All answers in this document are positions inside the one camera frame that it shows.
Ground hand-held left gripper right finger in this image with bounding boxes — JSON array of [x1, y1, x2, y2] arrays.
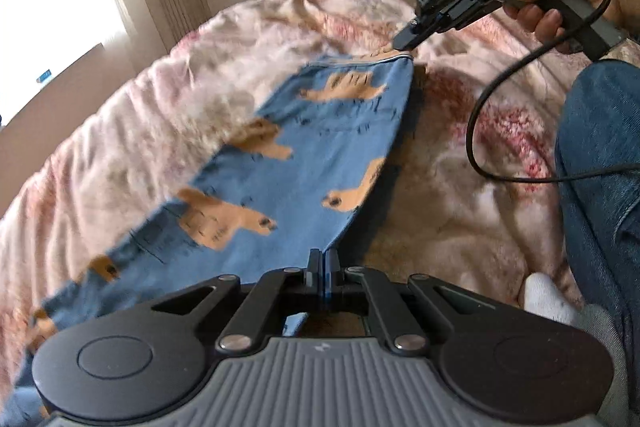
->
[[325, 249, 496, 353]]

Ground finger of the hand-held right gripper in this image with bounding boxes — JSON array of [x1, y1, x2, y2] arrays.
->
[[392, 19, 441, 52]]

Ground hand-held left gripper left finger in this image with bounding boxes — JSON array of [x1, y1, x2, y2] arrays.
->
[[151, 249, 324, 353]]

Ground blue dog print pants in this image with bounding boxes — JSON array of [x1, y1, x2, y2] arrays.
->
[[10, 51, 416, 427]]

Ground person's foot in white sock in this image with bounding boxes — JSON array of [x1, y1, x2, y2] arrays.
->
[[522, 272, 630, 427]]

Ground person's leg in blue jeans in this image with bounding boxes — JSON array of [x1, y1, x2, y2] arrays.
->
[[554, 58, 640, 427]]

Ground pink floral blanket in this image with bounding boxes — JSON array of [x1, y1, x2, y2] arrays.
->
[[0, 0, 601, 408]]

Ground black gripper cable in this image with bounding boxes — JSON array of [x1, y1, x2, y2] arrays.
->
[[466, 0, 640, 184]]

